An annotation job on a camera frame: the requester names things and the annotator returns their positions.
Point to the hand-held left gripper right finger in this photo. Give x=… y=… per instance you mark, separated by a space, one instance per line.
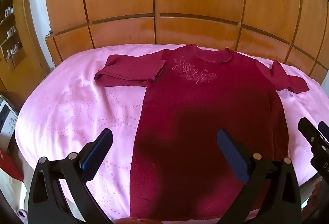
x=231 y=153

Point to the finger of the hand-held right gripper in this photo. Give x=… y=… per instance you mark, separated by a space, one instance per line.
x=324 y=129
x=309 y=134

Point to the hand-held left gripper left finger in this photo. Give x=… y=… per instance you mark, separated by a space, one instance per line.
x=96 y=148

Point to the dark red embroidered sweater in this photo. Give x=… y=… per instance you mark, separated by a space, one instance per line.
x=192 y=111

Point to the pink dotted bedspread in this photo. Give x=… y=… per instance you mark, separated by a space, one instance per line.
x=64 y=111

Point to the red flat object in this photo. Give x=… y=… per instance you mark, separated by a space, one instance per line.
x=9 y=165

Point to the white appliance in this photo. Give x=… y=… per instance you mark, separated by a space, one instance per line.
x=7 y=118

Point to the wooden side cabinet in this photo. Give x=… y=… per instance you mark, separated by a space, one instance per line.
x=28 y=59

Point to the open shelf with small jars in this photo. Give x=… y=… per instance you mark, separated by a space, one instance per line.
x=11 y=34

